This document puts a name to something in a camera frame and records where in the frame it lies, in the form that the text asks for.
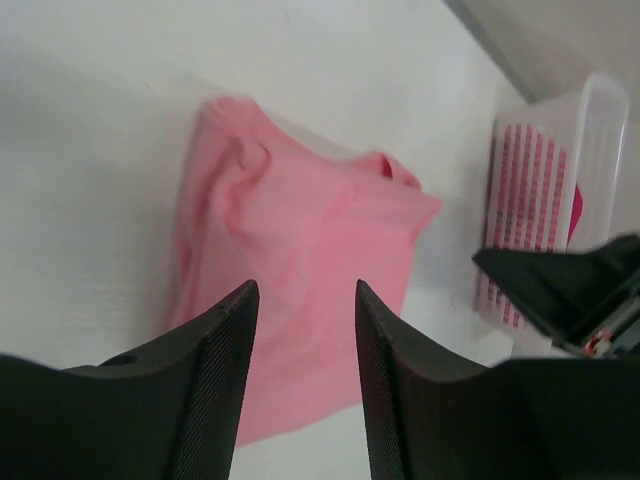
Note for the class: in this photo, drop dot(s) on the light pink t-shirt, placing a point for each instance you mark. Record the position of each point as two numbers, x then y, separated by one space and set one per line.
256 204

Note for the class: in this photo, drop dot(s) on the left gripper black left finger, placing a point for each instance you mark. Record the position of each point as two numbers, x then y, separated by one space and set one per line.
168 409

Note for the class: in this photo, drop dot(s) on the white plastic basket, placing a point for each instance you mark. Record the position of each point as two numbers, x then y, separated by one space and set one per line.
540 153

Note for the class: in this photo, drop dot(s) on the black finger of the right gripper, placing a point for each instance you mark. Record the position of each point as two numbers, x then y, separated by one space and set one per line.
581 301

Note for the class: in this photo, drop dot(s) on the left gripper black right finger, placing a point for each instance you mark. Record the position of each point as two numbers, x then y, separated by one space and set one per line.
433 414

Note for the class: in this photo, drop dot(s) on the magenta t-shirt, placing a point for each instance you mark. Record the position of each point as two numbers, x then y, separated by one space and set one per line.
576 212

